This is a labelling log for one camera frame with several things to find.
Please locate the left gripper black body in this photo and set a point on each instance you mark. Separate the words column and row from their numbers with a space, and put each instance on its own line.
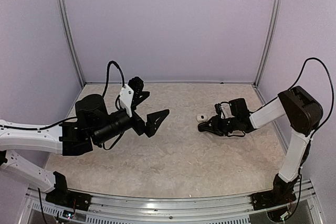
column 139, row 126

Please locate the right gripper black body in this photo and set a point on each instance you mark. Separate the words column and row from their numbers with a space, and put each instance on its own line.
column 234, row 123

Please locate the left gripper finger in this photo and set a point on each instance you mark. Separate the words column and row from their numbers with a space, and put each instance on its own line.
column 154, row 120
column 138, row 98

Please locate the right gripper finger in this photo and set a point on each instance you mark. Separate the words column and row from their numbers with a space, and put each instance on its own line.
column 208, row 125
column 210, row 130

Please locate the black earbud charging case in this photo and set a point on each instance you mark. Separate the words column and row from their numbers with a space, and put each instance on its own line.
column 202, row 127

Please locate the white earbud charging case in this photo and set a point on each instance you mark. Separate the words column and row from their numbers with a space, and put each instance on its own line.
column 201, row 118

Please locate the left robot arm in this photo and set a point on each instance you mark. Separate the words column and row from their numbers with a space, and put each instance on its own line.
column 92, row 126

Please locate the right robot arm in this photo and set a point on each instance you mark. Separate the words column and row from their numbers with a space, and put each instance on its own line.
column 302, row 111

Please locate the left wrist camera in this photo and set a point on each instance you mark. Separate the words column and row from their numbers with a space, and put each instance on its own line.
column 129, row 92

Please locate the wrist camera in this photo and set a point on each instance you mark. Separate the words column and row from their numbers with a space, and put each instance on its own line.
column 220, row 111
column 129, row 92

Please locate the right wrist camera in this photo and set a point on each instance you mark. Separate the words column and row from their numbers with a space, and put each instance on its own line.
column 220, row 111

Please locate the aluminium front rail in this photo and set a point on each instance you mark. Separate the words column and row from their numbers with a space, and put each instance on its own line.
column 122, row 209

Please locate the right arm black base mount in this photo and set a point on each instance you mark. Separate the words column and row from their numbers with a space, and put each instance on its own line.
column 281, row 193

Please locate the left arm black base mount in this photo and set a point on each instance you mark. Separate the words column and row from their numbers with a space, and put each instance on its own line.
column 62, row 196

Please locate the left aluminium frame post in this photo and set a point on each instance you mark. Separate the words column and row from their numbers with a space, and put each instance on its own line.
column 70, row 42

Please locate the aluminium frame post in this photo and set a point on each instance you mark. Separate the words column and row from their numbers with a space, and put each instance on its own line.
column 267, row 46
column 70, row 42

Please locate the right aluminium frame post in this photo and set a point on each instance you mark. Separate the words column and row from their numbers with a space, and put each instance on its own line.
column 267, row 46

